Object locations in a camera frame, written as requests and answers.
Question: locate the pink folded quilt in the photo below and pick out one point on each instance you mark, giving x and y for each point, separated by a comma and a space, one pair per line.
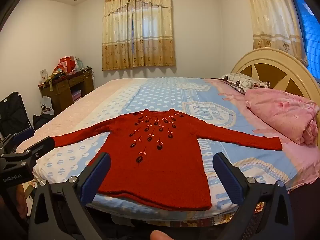
282, 115

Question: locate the small black bag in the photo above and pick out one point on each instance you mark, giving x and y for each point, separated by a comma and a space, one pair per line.
42, 121

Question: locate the white card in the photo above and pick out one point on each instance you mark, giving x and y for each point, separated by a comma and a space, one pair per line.
44, 75

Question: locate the red gift bag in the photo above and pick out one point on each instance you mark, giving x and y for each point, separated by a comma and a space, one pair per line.
66, 63

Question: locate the striped scarf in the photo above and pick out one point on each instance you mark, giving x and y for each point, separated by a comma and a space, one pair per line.
53, 77

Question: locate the person's right hand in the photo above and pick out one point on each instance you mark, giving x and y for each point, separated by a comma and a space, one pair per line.
161, 235

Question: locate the blue printed bed sheet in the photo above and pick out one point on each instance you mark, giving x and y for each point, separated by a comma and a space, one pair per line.
160, 95

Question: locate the pale teal gift bag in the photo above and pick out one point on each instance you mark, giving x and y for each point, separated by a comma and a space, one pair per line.
79, 64

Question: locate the window with grille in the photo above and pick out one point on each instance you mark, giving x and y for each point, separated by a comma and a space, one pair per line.
308, 35

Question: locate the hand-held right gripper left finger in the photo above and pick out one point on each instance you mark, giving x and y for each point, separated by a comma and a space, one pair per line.
93, 180

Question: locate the white paper bag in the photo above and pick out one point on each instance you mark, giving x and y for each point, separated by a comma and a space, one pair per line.
47, 106

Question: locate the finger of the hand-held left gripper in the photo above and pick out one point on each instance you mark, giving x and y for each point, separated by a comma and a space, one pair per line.
40, 146
23, 135

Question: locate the large black bag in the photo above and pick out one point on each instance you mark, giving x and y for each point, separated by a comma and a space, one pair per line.
12, 115

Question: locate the white patterned pillow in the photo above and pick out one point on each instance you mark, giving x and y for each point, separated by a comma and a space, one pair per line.
240, 81

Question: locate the red embroidered knit sweater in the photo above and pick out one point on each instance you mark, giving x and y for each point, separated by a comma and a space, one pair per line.
160, 175

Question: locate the dark wooden desk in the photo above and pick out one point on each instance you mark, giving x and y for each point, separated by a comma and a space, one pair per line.
62, 92

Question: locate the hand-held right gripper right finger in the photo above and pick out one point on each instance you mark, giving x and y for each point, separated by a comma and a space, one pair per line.
230, 180

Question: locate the cream wooden headboard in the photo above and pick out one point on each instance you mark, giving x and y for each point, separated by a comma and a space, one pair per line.
272, 67

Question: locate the beige floral window curtain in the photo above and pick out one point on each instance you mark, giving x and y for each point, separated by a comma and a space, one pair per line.
137, 30
272, 17

